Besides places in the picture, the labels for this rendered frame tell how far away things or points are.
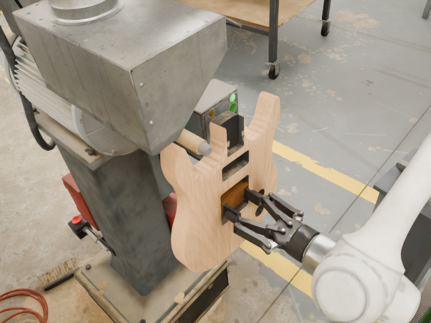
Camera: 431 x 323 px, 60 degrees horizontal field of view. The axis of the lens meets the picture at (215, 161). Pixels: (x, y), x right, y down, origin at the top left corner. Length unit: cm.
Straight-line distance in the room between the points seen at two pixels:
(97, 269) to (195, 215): 105
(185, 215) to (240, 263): 124
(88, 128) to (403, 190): 61
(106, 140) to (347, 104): 236
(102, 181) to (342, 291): 78
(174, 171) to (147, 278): 97
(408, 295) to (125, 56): 60
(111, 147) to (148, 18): 39
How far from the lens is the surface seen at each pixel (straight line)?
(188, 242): 83
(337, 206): 228
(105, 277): 176
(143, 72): 47
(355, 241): 62
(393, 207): 64
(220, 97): 110
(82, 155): 101
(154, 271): 161
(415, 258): 162
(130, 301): 167
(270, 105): 87
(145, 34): 53
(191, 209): 78
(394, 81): 335
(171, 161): 68
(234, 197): 88
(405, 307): 76
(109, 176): 115
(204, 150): 73
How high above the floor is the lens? 175
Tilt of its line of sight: 45 degrees down
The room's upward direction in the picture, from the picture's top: 6 degrees counter-clockwise
